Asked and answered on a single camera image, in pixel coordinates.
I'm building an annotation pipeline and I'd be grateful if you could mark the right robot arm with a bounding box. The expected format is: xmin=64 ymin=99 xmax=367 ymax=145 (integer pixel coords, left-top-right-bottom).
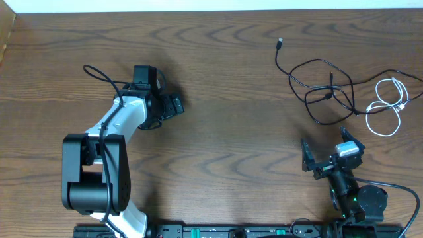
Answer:
xmin=301 ymin=126 xmax=388 ymax=237

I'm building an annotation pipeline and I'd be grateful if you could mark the black USB cable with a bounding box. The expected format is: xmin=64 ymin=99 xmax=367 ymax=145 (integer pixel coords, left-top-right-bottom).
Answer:
xmin=274 ymin=37 xmax=423 ymax=116
xmin=288 ymin=58 xmax=360 ymax=126

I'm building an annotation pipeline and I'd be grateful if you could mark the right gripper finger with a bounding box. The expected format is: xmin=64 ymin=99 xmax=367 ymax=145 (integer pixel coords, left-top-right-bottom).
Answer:
xmin=340 ymin=126 xmax=365 ymax=152
xmin=301 ymin=138 xmax=315 ymax=172

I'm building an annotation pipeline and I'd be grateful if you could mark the white USB cable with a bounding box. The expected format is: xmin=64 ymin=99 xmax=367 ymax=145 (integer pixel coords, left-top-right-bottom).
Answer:
xmin=365 ymin=77 xmax=410 ymax=138

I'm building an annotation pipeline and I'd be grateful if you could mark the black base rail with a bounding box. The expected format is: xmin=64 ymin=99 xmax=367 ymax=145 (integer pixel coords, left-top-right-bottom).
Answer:
xmin=72 ymin=223 xmax=406 ymax=238

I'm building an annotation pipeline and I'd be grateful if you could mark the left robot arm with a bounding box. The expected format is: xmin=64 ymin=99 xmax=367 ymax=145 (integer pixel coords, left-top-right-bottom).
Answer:
xmin=61 ymin=65 xmax=184 ymax=237

